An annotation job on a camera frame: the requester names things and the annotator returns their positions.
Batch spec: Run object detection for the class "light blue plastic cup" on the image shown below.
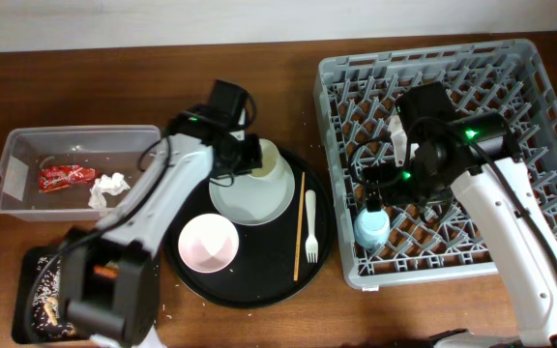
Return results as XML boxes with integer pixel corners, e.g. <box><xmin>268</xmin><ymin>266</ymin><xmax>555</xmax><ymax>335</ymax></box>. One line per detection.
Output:
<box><xmin>353</xmin><ymin>209</ymin><xmax>391</xmax><ymax>250</ymax></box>

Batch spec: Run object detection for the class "cream plastic cup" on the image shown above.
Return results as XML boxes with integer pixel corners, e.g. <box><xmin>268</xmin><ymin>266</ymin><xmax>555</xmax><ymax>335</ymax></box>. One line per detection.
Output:
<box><xmin>249</xmin><ymin>139</ymin><xmax>287</xmax><ymax>182</ymax></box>

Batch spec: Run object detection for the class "light grey round plate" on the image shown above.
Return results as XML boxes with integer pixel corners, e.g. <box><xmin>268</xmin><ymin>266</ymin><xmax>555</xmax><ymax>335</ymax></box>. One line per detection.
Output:
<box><xmin>209</xmin><ymin>165</ymin><xmax>295</xmax><ymax>226</ymax></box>

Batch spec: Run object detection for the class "single wooden chopstick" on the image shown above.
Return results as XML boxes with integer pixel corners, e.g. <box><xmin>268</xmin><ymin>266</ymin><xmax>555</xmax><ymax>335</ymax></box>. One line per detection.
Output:
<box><xmin>293</xmin><ymin>171</ymin><xmax>306</xmax><ymax>282</ymax></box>

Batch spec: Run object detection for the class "pink bowl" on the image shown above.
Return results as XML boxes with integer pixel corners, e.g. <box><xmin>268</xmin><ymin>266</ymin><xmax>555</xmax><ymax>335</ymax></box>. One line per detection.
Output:
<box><xmin>177</xmin><ymin>214</ymin><xmax>240</xmax><ymax>274</ymax></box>

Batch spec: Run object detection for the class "white paper napkin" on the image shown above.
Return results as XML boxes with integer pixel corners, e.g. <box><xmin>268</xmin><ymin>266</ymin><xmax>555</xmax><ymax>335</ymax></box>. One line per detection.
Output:
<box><xmin>88</xmin><ymin>172</ymin><xmax>131</xmax><ymax>210</ymax></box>

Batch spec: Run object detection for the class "orange carrot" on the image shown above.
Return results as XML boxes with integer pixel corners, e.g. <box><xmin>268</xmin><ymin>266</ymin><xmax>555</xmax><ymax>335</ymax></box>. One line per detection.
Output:
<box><xmin>93</xmin><ymin>265</ymin><xmax>118</xmax><ymax>279</ymax></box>

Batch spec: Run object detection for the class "food scraps and rice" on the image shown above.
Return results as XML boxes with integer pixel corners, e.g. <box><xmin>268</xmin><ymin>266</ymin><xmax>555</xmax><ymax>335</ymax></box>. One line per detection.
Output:
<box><xmin>31</xmin><ymin>261</ymin><xmax>78</xmax><ymax>341</ymax></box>

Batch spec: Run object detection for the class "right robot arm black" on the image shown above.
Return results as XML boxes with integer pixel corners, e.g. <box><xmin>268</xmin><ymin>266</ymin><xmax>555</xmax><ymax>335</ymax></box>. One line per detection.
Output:
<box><xmin>350</xmin><ymin>82</ymin><xmax>557</xmax><ymax>347</ymax></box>

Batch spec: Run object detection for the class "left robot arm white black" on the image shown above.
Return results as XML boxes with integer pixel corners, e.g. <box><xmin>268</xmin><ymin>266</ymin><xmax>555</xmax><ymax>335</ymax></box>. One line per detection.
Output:
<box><xmin>58</xmin><ymin>80</ymin><xmax>261</xmax><ymax>347</ymax></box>

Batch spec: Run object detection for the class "grey plastic dishwasher rack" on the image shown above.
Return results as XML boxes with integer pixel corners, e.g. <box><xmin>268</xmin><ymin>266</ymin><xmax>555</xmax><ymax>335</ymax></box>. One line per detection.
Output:
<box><xmin>313</xmin><ymin>40</ymin><xmax>557</xmax><ymax>291</ymax></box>

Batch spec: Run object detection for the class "clear plastic waste bin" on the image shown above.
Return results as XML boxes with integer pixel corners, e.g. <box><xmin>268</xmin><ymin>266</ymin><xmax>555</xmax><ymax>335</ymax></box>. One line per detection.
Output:
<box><xmin>0</xmin><ymin>125</ymin><xmax>161</xmax><ymax>221</ymax></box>

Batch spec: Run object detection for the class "black rectangular waste tray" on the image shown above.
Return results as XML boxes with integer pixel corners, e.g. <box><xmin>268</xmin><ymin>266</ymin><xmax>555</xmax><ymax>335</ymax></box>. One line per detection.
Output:
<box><xmin>11</xmin><ymin>244</ymin><xmax>161</xmax><ymax>345</ymax></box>

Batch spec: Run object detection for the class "white plastic fork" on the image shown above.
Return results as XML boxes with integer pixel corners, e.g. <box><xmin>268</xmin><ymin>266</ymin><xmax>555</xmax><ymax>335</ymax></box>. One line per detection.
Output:
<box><xmin>305</xmin><ymin>189</ymin><xmax>318</xmax><ymax>263</ymax></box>

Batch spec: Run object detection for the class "round black serving tray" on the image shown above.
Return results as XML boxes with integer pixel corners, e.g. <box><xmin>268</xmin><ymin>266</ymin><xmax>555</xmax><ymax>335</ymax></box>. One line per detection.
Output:
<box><xmin>163</xmin><ymin>147</ymin><xmax>337</xmax><ymax>308</ymax></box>

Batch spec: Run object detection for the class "red snack wrapper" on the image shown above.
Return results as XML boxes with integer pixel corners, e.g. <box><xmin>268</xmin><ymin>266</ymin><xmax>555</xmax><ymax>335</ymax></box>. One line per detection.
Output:
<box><xmin>38</xmin><ymin>164</ymin><xmax>100</xmax><ymax>192</ymax></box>

